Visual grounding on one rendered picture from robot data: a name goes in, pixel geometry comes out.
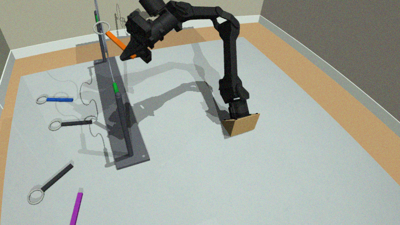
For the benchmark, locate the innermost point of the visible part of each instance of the purple flat bar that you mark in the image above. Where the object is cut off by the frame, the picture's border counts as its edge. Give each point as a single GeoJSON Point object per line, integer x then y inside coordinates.
{"type": "Point", "coordinates": [75, 213]}

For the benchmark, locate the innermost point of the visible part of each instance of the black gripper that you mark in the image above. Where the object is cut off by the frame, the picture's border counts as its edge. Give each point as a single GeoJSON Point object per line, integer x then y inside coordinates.
{"type": "Point", "coordinates": [148, 34]}

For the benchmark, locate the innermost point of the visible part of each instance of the orange-brown handle with grey loop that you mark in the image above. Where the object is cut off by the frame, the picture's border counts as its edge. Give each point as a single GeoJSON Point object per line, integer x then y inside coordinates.
{"type": "Point", "coordinates": [111, 36]}

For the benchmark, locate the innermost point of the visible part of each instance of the grey loop tool with dark grey handle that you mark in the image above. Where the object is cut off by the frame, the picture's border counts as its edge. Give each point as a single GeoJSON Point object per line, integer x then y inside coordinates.
{"type": "Point", "coordinates": [63, 124]}
{"type": "Point", "coordinates": [49, 184]}

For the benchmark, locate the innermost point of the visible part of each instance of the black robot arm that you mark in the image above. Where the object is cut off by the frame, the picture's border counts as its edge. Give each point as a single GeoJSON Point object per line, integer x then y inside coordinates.
{"type": "Point", "coordinates": [173, 14]}

